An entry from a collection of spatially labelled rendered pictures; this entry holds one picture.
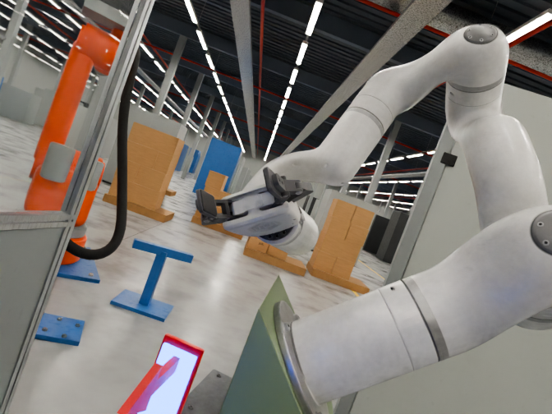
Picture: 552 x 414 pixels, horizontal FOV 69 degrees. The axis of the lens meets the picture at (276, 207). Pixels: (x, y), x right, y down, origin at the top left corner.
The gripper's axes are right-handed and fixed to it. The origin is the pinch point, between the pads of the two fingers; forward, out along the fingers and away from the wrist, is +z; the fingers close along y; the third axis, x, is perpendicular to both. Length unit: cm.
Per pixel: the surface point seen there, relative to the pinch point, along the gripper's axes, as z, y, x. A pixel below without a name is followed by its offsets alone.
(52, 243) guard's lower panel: -50, 79, 23
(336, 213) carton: -728, 59, 187
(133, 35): -43, 38, 77
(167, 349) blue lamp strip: 23.2, -2.4, -17.4
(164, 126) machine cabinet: -752, 418, 531
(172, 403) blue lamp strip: 22.5, -1.8, -20.3
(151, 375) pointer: 26.6, -3.6, -18.5
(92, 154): -49, 61, 46
